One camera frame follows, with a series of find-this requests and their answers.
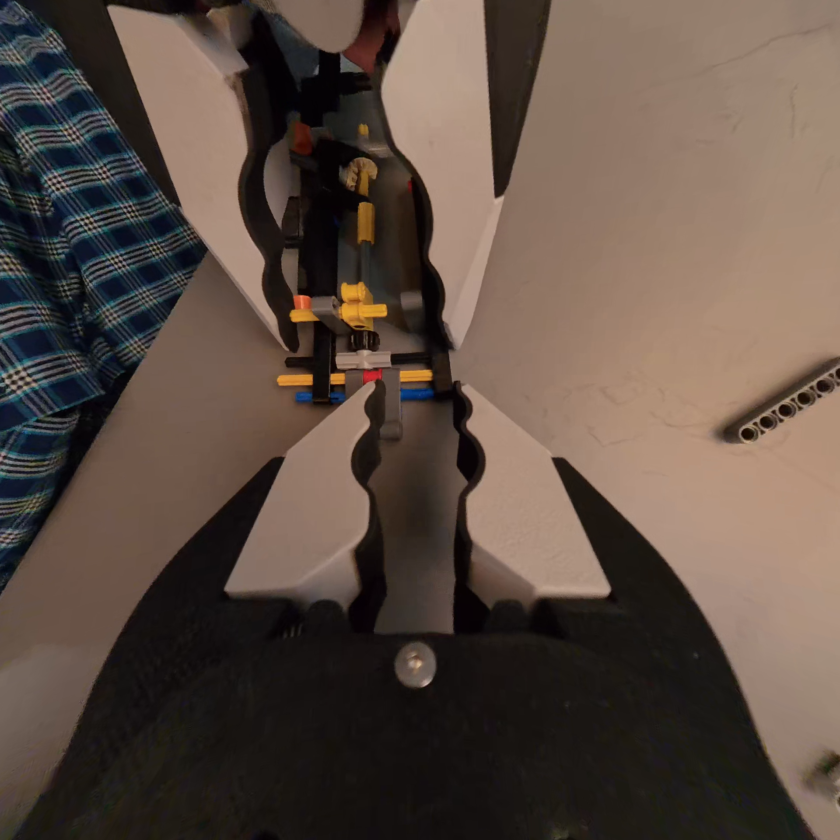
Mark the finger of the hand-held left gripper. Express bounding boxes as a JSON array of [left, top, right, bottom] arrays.
[[107, 7, 301, 353], [379, 0, 504, 350]]

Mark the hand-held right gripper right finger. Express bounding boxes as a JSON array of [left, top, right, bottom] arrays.
[[453, 382, 614, 634]]

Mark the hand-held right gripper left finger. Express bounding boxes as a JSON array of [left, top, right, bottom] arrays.
[[224, 381, 388, 634]]

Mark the multicoloured lego chassis assembly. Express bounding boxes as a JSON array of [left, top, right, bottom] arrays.
[[276, 52, 435, 442]]

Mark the grey lego beam with holes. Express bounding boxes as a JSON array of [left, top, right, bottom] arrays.
[[724, 356, 840, 445]]

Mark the small grey lego connector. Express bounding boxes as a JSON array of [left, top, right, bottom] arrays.
[[804, 753, 840, 800]]

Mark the person's left hand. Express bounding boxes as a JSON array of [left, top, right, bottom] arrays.
[[344, 2, 403, 74]]

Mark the blue plaid shirt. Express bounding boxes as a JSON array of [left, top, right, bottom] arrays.
[[0, 0, 207, 592]]

